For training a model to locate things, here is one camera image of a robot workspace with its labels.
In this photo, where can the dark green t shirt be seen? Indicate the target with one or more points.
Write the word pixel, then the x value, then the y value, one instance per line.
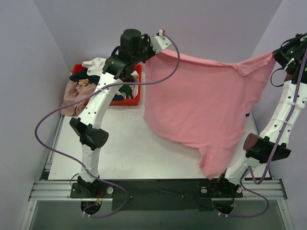
pixel 127 90

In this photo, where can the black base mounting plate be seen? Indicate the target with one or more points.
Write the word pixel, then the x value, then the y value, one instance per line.
pixel 157 195

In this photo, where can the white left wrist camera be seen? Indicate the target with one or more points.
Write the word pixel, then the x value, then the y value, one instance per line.
pixel 160 42

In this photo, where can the navy blue t shirt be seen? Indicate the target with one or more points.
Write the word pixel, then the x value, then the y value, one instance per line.
pixel 82 75

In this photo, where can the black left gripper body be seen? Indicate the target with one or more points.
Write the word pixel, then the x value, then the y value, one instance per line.
pixel 148 52

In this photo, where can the red plastic bin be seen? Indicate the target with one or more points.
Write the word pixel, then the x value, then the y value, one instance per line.
pixel 136 93

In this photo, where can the white t shirt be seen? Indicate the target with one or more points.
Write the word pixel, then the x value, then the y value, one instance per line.
pixel 94 67

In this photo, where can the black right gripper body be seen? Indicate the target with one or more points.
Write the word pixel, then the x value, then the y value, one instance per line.
pixel 279 55

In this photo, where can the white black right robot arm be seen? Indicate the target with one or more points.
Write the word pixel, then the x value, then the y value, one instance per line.
pixel 272 143

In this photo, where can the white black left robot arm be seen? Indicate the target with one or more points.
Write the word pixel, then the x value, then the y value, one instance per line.
pixel 134 48

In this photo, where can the pink t shirt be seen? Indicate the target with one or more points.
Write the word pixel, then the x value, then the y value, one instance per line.
pixel 202 103

